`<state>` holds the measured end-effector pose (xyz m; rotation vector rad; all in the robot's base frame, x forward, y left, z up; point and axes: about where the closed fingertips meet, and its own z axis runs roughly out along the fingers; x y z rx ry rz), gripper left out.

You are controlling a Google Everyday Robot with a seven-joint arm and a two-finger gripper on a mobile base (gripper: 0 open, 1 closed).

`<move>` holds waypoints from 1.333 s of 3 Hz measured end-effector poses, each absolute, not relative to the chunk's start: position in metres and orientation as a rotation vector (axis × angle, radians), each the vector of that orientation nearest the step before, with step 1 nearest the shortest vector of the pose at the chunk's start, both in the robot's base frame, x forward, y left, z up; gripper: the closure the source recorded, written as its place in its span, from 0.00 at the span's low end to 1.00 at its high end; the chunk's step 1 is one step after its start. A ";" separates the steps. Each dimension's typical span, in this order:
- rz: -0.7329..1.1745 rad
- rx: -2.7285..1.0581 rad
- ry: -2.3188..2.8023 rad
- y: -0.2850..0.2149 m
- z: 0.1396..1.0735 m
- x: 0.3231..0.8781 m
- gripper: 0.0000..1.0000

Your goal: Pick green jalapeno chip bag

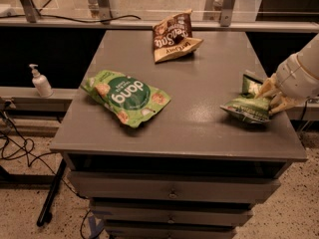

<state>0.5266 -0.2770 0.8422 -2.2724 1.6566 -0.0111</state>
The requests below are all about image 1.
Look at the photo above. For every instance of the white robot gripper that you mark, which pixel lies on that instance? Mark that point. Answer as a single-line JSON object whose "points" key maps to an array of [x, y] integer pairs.
{"points": [[293, 77]]}

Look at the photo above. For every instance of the green jalapeno chip bag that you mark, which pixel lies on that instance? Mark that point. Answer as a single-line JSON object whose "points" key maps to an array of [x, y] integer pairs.
{"points": [[247, 107]]}

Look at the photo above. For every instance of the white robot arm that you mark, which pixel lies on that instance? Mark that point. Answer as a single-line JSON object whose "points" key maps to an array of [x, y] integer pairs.
{"points": [[312, 48]]}

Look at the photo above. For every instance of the brown sea salt snack bag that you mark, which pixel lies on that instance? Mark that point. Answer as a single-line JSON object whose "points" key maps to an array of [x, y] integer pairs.
{"points": [[172, 37]]}

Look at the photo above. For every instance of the green dang rice chips bag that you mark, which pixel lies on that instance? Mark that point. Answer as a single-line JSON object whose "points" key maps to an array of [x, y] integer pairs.
{"points": [[131, 100]]}

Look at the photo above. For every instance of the grey drawer cabinet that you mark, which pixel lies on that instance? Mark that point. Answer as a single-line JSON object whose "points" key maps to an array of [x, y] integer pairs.
{"points": [[190, 172]]}

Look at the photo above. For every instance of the white pump lotion bottle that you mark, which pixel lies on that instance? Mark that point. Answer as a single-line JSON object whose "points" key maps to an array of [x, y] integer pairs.
{"points": [[40, 82]]}

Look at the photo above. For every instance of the black metal stand leg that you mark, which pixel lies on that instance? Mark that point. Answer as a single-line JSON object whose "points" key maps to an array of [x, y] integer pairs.
{"points": [[45, 215]]}

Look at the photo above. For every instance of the metal railing frame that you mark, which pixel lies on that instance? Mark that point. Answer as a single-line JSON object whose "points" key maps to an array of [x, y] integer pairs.
{"points": [[222, 15]]}

